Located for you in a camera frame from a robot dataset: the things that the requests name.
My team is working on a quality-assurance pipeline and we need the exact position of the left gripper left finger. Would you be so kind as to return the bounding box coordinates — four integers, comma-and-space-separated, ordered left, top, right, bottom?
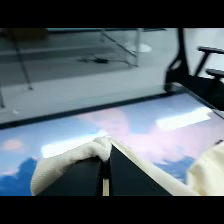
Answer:
38, 156, 103, 197

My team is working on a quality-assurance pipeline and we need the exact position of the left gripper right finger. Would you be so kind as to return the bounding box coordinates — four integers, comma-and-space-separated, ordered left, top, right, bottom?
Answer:
108, 144, 173, 197

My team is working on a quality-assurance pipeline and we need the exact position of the cream garment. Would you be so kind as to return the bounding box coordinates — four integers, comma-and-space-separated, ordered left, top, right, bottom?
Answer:
30, 135, 224, 197

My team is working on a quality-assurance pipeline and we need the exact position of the black office chair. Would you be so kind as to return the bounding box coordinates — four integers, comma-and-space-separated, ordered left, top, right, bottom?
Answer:
164, 28, 224, 112

